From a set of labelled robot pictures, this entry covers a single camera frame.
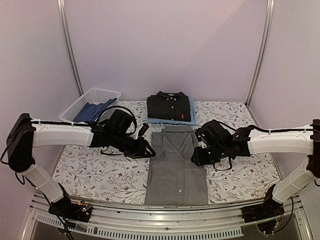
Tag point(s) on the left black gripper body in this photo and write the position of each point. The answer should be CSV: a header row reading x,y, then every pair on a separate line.
x,y
133,151

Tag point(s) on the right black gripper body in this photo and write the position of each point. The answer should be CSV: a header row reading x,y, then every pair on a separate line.
x,y
214,155

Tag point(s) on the aluminium frame post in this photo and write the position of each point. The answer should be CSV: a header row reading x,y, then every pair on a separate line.
x,y
267,25
61,6

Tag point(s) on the white plastic laundry basket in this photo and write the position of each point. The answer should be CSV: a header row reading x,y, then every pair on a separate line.
x,y
94,97

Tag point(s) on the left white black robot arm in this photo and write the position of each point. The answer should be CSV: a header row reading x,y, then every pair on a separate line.
x,y
119,131

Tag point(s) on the blue checked shirt in basket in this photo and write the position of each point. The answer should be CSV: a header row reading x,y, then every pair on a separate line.
x,y
91,111

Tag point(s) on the left aluminium frame post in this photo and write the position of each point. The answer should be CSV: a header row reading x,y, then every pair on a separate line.
x,y
61,6

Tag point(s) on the folded black striped shirt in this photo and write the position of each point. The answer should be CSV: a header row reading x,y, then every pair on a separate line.
x,y
169,106

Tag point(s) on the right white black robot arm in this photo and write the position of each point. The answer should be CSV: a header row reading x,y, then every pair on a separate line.
x,y
218,143

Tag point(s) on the grey long sleeve shirt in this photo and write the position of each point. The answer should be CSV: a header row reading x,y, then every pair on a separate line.
x,y
173,179

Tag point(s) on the folded light blue shirt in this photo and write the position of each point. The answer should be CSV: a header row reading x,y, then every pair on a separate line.
x,y
177,122

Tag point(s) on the right aluminium frame post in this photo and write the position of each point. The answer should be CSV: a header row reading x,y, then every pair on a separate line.
x,y
267,25

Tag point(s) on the floral patterned tablecloth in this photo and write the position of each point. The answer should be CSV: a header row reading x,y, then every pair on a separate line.
x,y
86,173

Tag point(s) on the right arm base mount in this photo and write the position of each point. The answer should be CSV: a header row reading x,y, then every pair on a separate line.
x,y
267,209

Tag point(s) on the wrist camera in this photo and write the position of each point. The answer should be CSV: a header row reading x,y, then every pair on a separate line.
x,y
142,130
200,137

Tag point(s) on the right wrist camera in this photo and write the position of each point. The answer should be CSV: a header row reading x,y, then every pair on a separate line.
x,y
200,137

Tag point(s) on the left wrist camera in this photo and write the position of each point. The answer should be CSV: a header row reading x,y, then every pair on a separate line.
x,y
142,130

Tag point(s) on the aluminium front rail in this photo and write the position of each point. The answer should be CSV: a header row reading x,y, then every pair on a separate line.
x,y
222,221

